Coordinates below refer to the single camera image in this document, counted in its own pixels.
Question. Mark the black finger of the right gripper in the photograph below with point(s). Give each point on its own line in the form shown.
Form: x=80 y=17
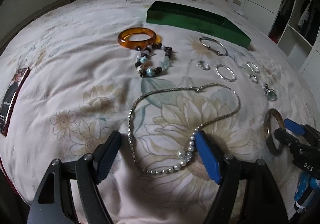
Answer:
x=285 y=138

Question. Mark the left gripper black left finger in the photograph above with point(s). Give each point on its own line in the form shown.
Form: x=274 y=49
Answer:
x=104 y=156

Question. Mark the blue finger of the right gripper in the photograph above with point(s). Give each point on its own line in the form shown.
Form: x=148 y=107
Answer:
x=294 y=127

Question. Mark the photo book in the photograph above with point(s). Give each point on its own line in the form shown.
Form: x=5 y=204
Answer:
x=10 y=98

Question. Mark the dark jade bangle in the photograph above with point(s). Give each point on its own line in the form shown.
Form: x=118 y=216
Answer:
x=275 y=151

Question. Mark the plain silver bangle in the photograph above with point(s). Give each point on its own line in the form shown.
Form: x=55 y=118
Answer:
x=214 y=45

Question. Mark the gloved right hand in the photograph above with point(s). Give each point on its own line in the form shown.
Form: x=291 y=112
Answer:
x=307 y=189

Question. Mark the white wardrobe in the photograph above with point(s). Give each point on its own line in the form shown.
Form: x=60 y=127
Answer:
x=292 y=24

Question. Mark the amber bangle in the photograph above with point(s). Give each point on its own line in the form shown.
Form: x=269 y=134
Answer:
x=137 y=37

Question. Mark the twisted silver bangle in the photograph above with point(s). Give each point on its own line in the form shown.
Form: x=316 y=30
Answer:
x=225 y=73
x=254 y=68

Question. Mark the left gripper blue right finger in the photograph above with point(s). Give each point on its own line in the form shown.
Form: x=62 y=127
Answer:
x=211 y=156

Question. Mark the floral bed duvet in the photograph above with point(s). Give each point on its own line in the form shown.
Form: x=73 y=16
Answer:
x=82 y=85

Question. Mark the green jewelry box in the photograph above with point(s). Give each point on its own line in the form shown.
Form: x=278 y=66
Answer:
x=199 y=20

